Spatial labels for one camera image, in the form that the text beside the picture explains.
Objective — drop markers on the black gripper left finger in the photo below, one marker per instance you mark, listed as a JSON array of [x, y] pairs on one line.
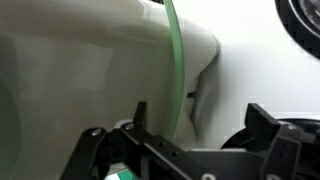
[[100, 156]]

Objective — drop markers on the white dust bin green lid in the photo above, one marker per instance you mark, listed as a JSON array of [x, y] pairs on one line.
[[83, 73]]

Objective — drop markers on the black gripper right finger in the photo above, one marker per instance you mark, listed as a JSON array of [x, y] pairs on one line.
[[286, 153]]

